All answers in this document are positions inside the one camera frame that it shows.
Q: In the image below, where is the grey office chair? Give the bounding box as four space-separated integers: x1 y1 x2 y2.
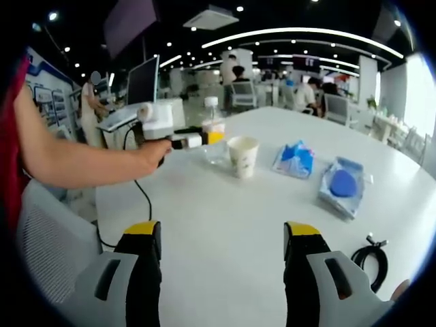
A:
322 93 354 125
230 80 258 110
403 125 431 168

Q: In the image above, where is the blue white wall display board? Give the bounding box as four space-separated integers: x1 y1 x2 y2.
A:
23 47 78 137

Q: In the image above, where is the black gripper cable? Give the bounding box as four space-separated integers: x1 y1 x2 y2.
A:
96 125 153 249

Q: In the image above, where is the person's right hand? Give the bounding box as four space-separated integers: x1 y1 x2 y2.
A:
390 279 411 302

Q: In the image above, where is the dark hanging panel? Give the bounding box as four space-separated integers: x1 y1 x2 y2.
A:
103 0 160 61

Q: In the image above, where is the white mesh office chair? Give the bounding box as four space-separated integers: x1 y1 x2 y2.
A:
15 178 103 304

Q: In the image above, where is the person's red shirt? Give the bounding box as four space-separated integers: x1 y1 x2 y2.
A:
0 56 33 236

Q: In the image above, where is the white table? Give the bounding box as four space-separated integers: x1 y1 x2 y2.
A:
95 106 432 327

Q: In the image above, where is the curved ceiling light strip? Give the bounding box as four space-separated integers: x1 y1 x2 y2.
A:
200 27 405 59

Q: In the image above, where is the ceiling air conditioner unit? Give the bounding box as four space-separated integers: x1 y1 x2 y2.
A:
183 5 240 29

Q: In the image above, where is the clear bag with blue pad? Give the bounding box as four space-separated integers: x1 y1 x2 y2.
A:
318 155 366 221

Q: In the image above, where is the person's left hand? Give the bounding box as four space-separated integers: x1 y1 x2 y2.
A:
135 138 174 178

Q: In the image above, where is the blue tissue packet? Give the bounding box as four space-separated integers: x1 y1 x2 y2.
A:
271 139 316 180

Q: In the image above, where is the open laptop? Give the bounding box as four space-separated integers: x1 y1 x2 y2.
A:
96 54 161 133

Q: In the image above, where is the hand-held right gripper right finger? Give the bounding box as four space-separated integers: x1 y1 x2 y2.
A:
283 220 394 327

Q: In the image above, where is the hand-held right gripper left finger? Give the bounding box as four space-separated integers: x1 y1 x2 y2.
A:
66 220 163 327

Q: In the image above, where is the white cabinet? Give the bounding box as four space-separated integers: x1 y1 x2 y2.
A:
156 98 187 129

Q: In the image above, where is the white paper cup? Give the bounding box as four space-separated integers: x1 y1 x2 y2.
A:
227 135 260 179

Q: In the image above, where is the clear plastic water bottle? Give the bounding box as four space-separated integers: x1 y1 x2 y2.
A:
200 96 228 165

